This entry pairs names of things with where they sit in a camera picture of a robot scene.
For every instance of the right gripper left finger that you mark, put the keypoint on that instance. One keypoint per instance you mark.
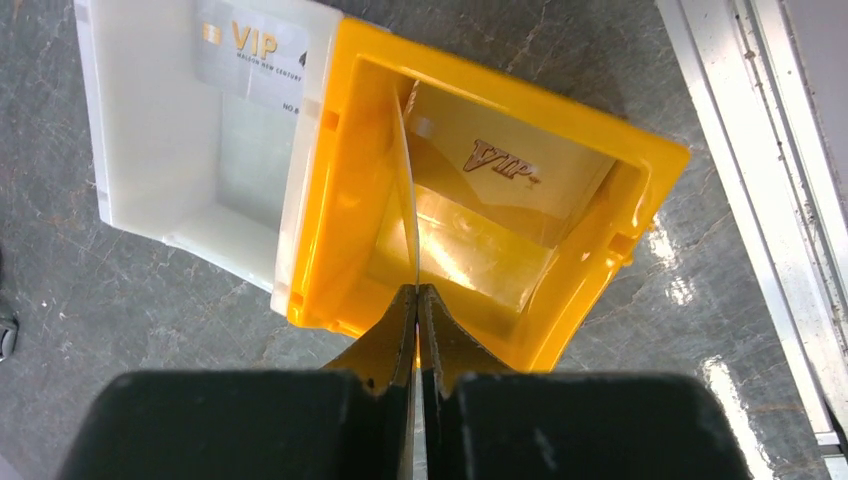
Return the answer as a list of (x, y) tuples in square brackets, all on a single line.
[(350, 419)]

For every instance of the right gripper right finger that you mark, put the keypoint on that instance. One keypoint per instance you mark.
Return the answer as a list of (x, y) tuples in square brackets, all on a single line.
[(484, 420)]

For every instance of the gold credit card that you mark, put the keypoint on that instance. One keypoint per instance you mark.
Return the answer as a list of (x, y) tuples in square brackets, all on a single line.
[(518, 176)]

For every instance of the orange VIP credit card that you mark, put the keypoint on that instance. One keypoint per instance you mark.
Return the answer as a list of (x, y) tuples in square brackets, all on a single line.
[(405, 186)]

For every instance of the card in white bin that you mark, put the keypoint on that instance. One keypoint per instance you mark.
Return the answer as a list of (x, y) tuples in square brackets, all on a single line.
[(251, 55)]

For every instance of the yellow plastic bin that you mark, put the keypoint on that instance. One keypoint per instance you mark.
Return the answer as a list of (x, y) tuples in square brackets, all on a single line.
[(522, 301)]

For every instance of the white plastic bin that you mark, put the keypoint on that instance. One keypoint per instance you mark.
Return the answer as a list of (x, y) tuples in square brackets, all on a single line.
[(182, 162)]

